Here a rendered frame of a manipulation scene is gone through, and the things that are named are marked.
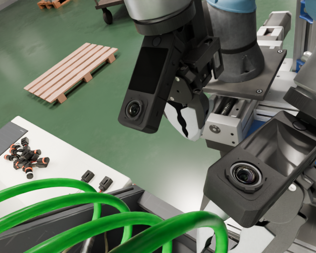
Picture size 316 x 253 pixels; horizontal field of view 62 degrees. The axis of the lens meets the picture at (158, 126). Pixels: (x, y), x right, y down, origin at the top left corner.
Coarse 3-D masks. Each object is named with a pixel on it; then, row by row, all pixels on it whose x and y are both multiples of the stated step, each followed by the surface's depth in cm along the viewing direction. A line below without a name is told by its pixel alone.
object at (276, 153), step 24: (288, 120) 23; (240, 144) 21; (264, 144) 21; (288, 144) 21; (312, 144) 21; (216, 168) 19; (240, 168) 18; (264, 168) 19; (288, 168) 19; (216, 192) 18; (240, 192) 17; (264, 192) 17; (240, 216) 17
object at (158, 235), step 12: (180, 216) 20; (192, 216) 21; (204, 216) 22; (216, 216) 24; (156, 228) 17; (168, 228) 18; (180, 228) 19; (192, 228) 20; (216, 228) 25; (132, 240) 16; (144, 240) 16; (156, 240) 17; (168, 240) 18; (216, 240) 29; (228, 240) 29; (108, 252) 15; (120, 252) 15; (132, 252) 15; (144, 252) 16; (216, 252) 30
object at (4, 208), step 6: (0, 186) 78; (12, 198) 74; (0, 204) 63; (6, 204) 65; (12, 204) 68; (18, 204) 71; (0, 210) 59; (6, 210) 61; (12, 210) 64; (0, 216) 55
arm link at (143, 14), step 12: (132, 0) 26; (144, 0) 25; (156, 0) 25; (168, 0) 25; (180, 0) 26; (132, 12) 27; (144, 12) 26; (156, 12) 26; (168, 12) 26; (180, 12) 27
